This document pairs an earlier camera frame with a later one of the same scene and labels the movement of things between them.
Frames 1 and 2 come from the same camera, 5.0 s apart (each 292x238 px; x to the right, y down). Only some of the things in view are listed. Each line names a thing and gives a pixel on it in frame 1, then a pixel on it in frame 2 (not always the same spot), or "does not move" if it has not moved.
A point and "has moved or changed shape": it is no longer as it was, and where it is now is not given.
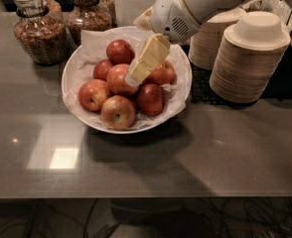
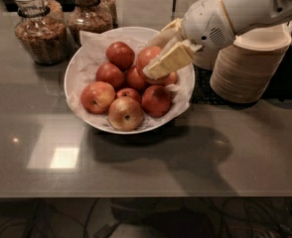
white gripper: (171, 16) to (206, 24)
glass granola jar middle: (87, 14) does not move
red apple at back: (119, 52) does not move
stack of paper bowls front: (248, 58) does not move
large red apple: (116, 80) has moved or changed shape
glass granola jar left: (40, 25) does not move
